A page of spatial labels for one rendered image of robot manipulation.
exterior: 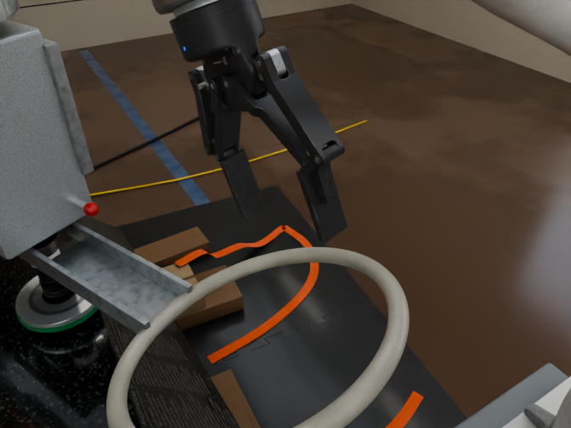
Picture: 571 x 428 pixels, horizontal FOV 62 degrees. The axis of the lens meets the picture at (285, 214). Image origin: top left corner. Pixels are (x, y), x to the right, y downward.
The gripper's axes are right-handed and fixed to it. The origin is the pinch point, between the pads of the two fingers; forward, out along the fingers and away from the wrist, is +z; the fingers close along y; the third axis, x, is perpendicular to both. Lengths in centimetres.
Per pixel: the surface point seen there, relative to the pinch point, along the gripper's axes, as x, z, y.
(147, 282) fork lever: 5, 23, 57
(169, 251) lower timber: -38, 77, 196
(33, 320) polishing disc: 27, 30, 88
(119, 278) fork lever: 9, 21, 61
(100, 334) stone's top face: 16, 40, 82
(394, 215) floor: -162, 116, 157
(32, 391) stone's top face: 35, 40, 76
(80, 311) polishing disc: 17, 33, 84
